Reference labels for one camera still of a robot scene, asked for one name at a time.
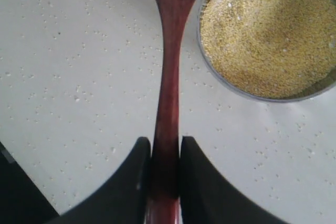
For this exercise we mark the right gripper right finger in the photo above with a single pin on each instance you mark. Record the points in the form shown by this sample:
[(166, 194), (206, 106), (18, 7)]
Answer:
[(207, 197)]

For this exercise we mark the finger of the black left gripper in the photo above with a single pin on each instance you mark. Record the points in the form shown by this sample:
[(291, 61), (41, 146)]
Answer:
[(21, 200)]

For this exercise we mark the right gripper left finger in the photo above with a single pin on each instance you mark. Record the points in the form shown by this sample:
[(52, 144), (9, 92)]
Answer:
[(122, 198)]

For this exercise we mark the dark red wooden spoon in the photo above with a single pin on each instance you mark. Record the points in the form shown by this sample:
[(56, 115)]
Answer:
[(163, 192)]

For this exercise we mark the steel bowl of millet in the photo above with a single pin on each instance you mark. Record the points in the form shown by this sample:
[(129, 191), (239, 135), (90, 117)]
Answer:
[(270, 50)]

